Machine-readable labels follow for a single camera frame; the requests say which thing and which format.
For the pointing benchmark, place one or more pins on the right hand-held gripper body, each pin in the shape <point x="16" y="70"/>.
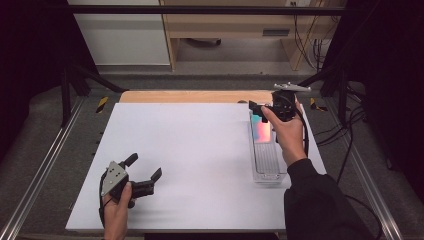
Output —
<point x="285" y="103"/>

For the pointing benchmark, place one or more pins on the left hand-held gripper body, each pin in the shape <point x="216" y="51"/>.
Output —
<point x="115" y="176"/>

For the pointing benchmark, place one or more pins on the clear plastic box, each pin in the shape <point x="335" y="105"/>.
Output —
<point x="266" y="160"/>

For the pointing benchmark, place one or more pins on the person's right hand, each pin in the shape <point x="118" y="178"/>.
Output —
<point x="291" y="140"/>

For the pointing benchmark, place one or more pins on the person's left hand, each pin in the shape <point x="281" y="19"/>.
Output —
<point x="116" y="211"/>

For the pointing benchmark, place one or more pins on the yellow black hazard tape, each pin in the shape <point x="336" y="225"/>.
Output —
<point x="102" y="104"/>
<point x="313" y="104"/>

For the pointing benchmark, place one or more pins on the black chair base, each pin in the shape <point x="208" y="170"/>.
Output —
<point x="203" y="42"/>

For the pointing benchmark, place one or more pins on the wooden desk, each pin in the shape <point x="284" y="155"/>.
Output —
<point x="233" y="23"/>

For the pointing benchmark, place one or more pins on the white power strip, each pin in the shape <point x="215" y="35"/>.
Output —
<point x="300" y="2"/>

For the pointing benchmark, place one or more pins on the dark curtain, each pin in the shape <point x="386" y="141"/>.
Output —
<point x="383" y="50"/>
<point x="33" y="50"/>

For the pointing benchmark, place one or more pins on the white cabinet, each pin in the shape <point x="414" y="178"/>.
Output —
<point x="123" y="36"/>

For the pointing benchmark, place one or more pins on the black frame strut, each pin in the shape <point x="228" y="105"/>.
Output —
<point x="65" y="100"/>
<point x="342" y="100"/>

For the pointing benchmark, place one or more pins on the aluminium floor rail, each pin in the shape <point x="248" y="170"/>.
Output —
<point x="38" y="180"/>
<point x="377" y="200"/>

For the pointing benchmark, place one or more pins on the black frame bar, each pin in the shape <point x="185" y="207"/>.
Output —
<point x="200" y="10"/>

